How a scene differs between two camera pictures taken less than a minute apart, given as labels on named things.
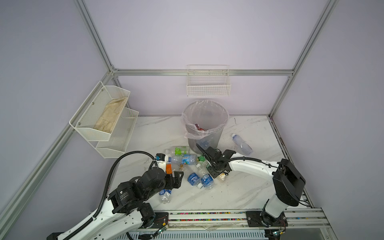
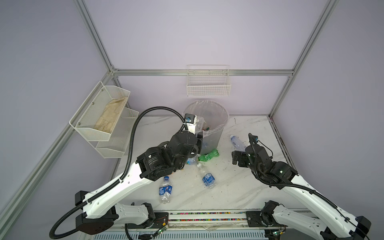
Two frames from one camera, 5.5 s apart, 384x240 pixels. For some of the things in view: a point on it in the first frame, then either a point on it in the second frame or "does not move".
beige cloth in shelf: (110, 114) does not move
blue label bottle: (207, 180) does not move
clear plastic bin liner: (201, 116) does not move
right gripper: (213, 174) → (240, 155)
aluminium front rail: (305, 219) does not move
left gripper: (170, 184) → (199, 136)
